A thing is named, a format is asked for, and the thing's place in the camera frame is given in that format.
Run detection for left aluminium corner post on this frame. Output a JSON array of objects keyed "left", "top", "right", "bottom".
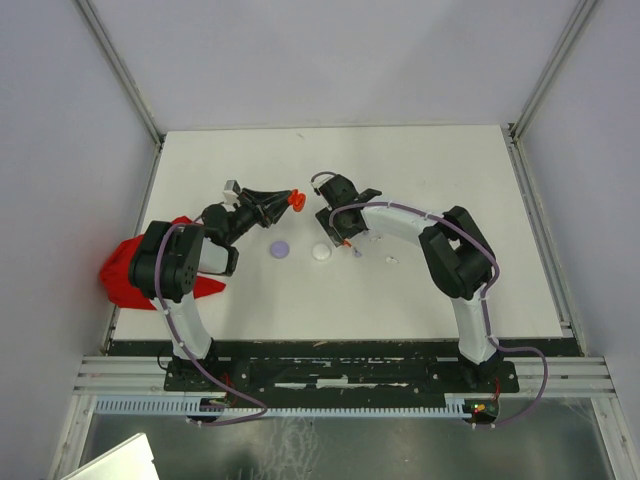
[{"left": 74, "top": 0, "right": 166, "bottom": 146}]

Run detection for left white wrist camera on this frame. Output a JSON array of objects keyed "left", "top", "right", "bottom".
[{"left": 223, "top": 180, "right": 241, "bottom": 206}]

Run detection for white box corner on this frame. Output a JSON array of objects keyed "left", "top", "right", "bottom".
[{"left": 63, "top": 433, "right": 159, "bottom": 480}]

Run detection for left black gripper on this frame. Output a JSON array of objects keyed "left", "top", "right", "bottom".
[{"left": 225, "top": 186, "right": 295, "bottom": 245}]

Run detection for white slotted cable duct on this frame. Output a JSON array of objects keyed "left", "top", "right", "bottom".
[{"left": 94, "top": 395, "right": 471, "bottom": 419}]

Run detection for orange earbud charging case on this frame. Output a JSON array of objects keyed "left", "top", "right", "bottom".
[{"left": 287, "top": 189, "right": 306, "bottom": 213}]

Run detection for aluminium corner post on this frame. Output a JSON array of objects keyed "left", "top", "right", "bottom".
[
  {"left": 74, "top": 0, "right": 166, "bottom": 146},
  {"left": 508, "top": 0, "right": 601, "bottom": 141}
]

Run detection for white earbud charging case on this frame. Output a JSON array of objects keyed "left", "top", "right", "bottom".
[{"left": 311, "top": 243, "right": 332, "bottom": 262}]

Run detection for aluminium frame rail front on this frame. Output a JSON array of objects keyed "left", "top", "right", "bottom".
[{"left": 73, "top": 356, "right": 615, "bottom": 398}]

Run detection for right aluminium corner post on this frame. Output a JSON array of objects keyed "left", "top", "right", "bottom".
[{"left": 508, "top": 0, "right": 601, "bottom": 141}]

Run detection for circuit board with leds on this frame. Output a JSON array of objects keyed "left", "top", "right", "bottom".
[{"left": 468, "top": 400, "right": 500, "bottom": 424}]

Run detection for red cloth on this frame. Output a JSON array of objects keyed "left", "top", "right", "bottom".
[{"left": 99, "top": 216, "right": 226, "bottom": 311}]

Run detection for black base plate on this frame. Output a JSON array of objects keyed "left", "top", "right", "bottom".
[{"left": 162, "top": 340, "right": 520, "bottom": 408}]

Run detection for purple earbud charging case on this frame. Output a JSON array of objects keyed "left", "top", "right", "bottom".
[{"left": 269, "top": 240, "right": 290, "bottom": 259}]

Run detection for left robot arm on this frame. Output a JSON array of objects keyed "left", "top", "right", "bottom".
[{"left": 128, "top": 181, "right": 306, "bottom": 390}]

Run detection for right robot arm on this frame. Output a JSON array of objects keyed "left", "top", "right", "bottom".
[{"left": 310, "top": 172, "right": 501, "bottom": 391}]

